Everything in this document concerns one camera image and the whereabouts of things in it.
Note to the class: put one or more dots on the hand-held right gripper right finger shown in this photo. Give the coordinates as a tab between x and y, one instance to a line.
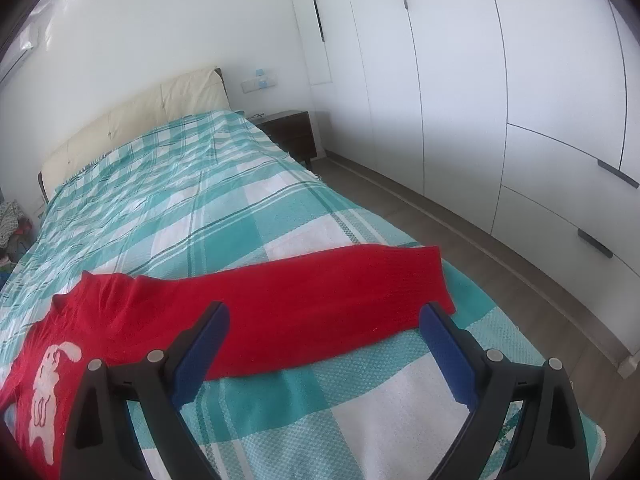
450	355

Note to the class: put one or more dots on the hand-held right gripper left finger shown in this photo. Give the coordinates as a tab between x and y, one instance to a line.
200	355

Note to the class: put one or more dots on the red knit sweater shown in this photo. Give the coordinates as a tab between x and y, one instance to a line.
300	310

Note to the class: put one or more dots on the pile of clothes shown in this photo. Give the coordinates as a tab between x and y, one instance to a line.
12	230

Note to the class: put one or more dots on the teal plaid bed blanket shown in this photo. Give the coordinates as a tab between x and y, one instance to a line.
200	200

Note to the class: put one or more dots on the dark wooden nightstand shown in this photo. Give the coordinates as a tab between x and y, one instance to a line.
290	132

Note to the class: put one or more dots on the cream pillow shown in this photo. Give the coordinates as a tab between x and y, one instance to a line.
125	110

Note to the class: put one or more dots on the white wardrobe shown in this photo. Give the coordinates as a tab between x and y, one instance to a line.
450	85

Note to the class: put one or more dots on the white wall socket panel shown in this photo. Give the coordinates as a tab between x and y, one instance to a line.
257	82

